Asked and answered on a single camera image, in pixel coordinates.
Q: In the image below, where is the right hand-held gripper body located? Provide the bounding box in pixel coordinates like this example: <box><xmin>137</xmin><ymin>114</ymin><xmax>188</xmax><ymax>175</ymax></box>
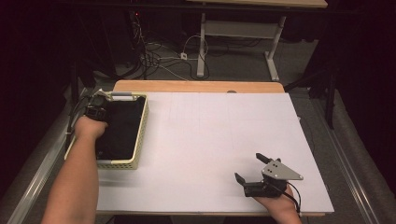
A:
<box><xmin>242</xmin><ymin>159</ymin><xmax>304</xmax><ymax>199</ymax></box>

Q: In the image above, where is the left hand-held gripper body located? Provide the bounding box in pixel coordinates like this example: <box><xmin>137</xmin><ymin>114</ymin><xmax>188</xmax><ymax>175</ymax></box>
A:
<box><xmin>83</xmin><ymin>89</ymin><xmax>114</xmax><ymax>123</ymax></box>

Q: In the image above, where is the black knit garment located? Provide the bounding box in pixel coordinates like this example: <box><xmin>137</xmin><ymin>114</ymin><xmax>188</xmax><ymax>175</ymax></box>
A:
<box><xmin>94</xmin><ymin>96</ymin><xmax>147</xmax><ymax>161</ymax></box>

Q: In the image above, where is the pale green plastic basket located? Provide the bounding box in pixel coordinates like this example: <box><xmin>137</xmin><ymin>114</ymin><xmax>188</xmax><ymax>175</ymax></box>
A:
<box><xmin>64</xmin><ymin>91</ymin><xmax>149</xmax><ymax>171</ymax></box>

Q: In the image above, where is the person's left hand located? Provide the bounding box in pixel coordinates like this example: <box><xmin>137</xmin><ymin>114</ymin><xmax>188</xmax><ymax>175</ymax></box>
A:
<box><xmin>74</xmin><ymin>116</ymin><xmax>109</xmax><ymax>142</ymax></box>

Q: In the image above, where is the person's right hand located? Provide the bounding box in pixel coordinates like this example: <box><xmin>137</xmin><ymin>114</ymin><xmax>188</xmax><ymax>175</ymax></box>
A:
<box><xmin>252</xmin><ymin>188</ymin><xmax>297</xmax><ymax>217</ymax></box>

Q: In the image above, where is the black stand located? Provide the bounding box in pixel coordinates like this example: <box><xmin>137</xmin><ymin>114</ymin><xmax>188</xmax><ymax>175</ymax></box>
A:
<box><xmin>284</xmin><ymin>66</ymin><xmax>339</xmax><ymax>130</ymax></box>
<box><xmin>68</xmin><ymin>59</ymin><xmax>96</xmax><ymax>117</ymax></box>

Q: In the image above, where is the white board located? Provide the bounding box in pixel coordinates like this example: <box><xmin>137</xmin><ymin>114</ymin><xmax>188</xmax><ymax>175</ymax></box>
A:
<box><xmin>92</xmin><ymin>91</ymin><xmax>335</xmax><ymax>216</ymax></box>

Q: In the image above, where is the desk with white legs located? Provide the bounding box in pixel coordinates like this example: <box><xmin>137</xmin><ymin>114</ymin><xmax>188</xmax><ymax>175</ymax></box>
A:
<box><xmin>186</xmin><ymin>0</ymin><xmax>329</xmax><ymax>82</ymax></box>

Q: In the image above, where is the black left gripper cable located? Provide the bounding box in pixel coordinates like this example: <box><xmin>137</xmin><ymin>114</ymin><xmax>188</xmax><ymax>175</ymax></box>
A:
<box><xmin>66</xmin><ymin>96</ymin><xmax>92</xmax><ymax>138</ymax></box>

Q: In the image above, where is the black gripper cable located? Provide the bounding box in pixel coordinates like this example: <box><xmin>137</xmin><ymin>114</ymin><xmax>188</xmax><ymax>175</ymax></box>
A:
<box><xmin>286</xmin><ymin>181</ymin><xmax>303</xmax><ymax>216</ymax></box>
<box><xmin>66</xmin><ymin>96</ymin><xmax>92</xmax><ymax>138</ymax></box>

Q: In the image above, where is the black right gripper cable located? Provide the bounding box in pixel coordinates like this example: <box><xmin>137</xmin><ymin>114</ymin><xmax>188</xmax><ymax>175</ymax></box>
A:
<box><xmin>286</xmin><ymin>181</ymin><xmax>303</xmax><ymax>216</ymax></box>

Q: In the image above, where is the metal floor rail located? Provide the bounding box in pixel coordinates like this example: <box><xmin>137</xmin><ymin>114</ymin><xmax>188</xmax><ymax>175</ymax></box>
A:
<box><xmin>312</xmin><ymin>99</ymin><xmax>379</xmax><ymax>224</ymax></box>
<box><xmin>7</xmin><ymin>88</ymin><xmax>88</xmax><ymax>224</ymax></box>

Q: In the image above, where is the tangle of floor cables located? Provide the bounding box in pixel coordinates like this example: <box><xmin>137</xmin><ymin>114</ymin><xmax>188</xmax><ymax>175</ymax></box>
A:
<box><xmin>130</xmin><ymin>12</ymin><xmax>262</xmax><ymax>82</ymax></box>

